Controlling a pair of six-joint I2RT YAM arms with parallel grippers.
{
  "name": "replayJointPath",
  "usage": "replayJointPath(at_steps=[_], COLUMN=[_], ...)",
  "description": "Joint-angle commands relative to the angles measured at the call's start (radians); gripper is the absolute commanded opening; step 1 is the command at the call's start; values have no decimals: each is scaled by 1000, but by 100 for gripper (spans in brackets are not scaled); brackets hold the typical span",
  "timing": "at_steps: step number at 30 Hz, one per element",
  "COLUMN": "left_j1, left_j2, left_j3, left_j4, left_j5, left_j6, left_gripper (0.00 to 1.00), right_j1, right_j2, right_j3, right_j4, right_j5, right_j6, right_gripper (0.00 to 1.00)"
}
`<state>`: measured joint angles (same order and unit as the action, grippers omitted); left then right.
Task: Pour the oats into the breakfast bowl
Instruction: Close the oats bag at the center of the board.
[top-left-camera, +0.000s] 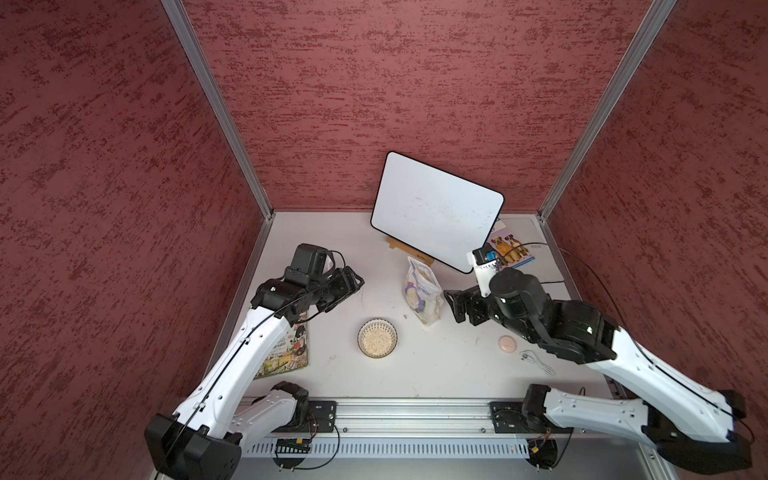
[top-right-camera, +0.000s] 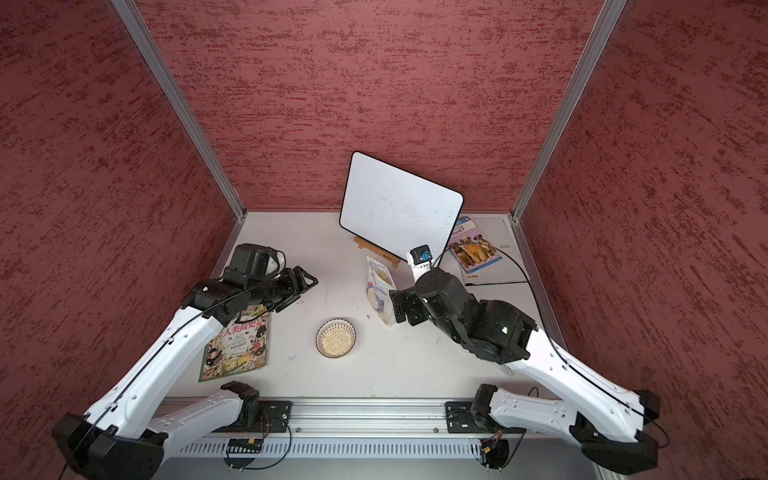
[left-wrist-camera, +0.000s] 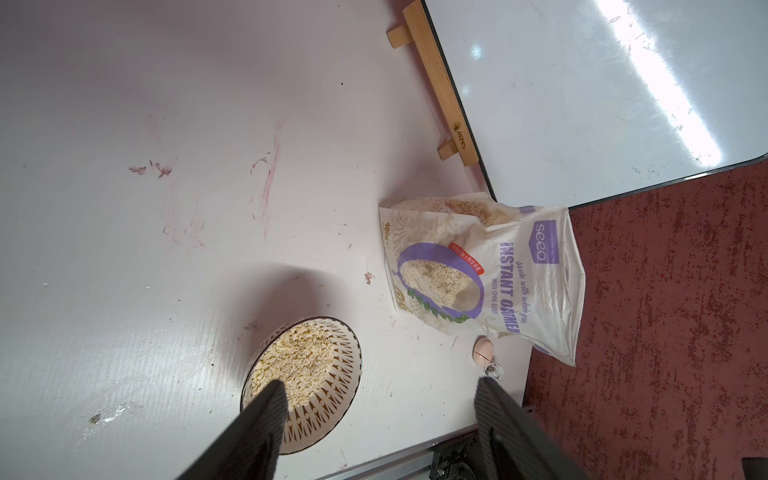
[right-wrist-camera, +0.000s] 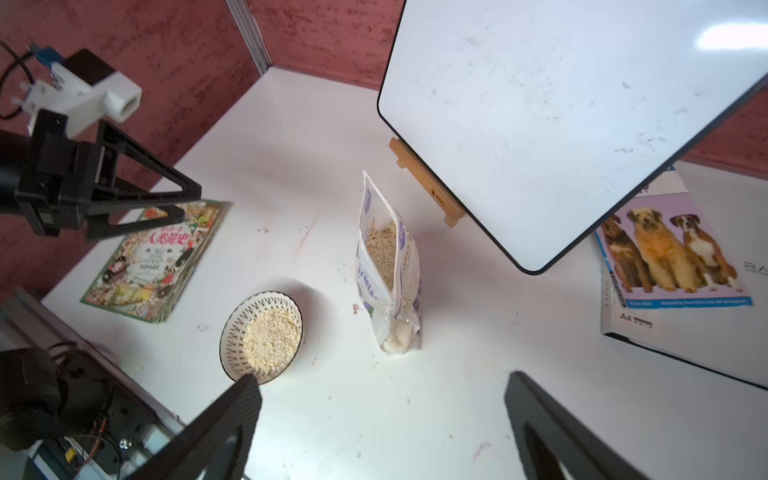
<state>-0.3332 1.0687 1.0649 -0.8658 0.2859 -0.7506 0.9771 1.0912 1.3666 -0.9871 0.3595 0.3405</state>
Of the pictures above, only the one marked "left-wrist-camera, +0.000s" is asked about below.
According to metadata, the white board black rim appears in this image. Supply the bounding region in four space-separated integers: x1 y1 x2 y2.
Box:
425 1 767 207

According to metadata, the patterned white breakfast bowl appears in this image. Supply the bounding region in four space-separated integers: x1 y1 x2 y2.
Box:
240 317 362 455

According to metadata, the pink round puff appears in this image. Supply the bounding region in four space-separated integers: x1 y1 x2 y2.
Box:
472 336 494 368

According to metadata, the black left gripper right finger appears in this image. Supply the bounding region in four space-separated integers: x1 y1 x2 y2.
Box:
474 377 588 480

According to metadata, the clear oats bag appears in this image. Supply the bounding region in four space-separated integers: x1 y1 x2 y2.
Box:
379 193 586 366

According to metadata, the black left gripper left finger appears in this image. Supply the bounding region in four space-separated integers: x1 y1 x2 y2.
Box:
180 380 288 479

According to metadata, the wooden easel stand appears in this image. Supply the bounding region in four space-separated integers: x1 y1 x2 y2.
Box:
387 1 481 166

